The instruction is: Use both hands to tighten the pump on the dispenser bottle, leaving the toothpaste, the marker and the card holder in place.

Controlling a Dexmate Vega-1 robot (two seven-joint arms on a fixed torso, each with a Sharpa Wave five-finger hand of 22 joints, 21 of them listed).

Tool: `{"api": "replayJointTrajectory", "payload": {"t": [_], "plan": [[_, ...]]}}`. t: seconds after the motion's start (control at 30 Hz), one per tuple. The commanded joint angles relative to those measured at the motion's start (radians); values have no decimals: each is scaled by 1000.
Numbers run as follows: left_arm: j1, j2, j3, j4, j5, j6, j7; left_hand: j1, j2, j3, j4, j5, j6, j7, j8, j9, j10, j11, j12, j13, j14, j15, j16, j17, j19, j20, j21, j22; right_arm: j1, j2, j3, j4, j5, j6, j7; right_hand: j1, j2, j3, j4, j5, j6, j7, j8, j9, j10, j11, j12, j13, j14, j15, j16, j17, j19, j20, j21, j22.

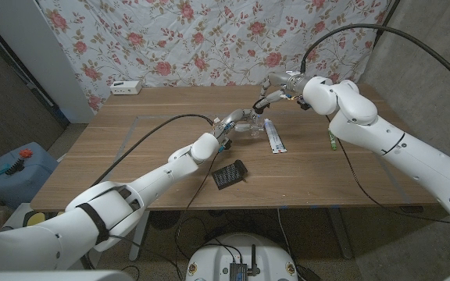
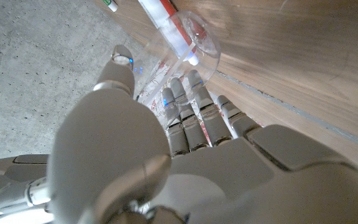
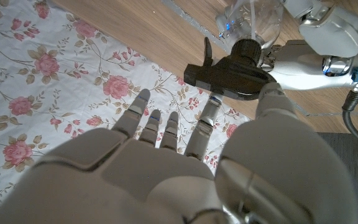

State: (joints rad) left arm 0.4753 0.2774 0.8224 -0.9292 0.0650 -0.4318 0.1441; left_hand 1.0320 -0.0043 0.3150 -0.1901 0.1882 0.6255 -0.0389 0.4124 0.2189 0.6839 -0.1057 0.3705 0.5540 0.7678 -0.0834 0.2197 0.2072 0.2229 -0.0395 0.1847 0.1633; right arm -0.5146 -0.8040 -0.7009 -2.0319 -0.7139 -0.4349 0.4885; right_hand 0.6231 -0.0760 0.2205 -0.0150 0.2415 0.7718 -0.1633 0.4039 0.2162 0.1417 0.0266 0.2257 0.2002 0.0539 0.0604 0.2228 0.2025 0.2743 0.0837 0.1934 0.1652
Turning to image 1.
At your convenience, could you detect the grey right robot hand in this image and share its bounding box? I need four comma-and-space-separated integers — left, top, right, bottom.
252, 71, 312, 112

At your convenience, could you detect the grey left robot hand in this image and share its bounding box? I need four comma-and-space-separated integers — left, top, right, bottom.
211, 108, 263, 153

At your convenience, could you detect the clear spray bottle black pump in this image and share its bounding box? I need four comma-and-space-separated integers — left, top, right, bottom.
247, 99, 267, 138

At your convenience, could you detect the white toothpaste tube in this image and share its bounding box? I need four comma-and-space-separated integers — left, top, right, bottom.
263, 118, 288, 155

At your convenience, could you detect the floral backdrop cloth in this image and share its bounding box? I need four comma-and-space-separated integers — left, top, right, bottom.
37, 0, 390, 112

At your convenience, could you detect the white power strip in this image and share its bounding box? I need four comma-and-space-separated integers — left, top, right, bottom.
109, 80, 143, 96

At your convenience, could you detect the black pole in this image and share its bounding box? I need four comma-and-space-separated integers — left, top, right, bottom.
372, 0, 402, 50

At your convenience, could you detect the black round fan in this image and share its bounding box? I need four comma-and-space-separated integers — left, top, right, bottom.
149, 210, 182, 230

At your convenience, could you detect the black antenna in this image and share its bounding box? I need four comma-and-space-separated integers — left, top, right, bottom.
250, 244, 261, 276

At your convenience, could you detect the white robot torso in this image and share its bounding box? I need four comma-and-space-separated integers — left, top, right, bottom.
185, 233, 299, 281

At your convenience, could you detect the white table leg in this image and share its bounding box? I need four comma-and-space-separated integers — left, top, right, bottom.
128, 210, 151, 261

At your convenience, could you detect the grey computer module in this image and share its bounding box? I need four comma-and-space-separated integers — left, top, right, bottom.
229, 261, 248, 281

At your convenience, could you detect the grey table leg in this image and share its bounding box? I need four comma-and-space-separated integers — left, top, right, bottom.
326, 208, 354, 261

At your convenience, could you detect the blue storage box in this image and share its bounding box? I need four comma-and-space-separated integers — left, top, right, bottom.
0, 141, 59, 210

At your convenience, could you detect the yellow black object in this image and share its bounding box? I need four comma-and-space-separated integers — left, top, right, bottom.
23, 212, 46, 227

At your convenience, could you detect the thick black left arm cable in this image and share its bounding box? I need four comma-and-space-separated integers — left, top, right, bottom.
90, 113, 215, 187

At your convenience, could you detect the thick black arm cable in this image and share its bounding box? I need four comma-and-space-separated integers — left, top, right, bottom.
300, 23, 450, 97
90, 113, 215, 187

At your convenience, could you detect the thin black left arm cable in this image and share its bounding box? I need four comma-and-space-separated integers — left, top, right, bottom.
173, 151, 222, 281

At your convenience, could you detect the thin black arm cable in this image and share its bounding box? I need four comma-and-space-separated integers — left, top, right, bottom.
325, 114, 450, 230
173, 151, 222, 281

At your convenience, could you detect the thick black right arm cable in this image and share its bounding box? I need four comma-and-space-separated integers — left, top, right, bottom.
300, 23, 450, 97

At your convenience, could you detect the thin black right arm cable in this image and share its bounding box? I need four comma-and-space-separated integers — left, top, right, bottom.
325, 114, 450, 230

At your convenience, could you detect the teal handled black brush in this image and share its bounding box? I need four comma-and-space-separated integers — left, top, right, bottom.
0, 158, 26, 177

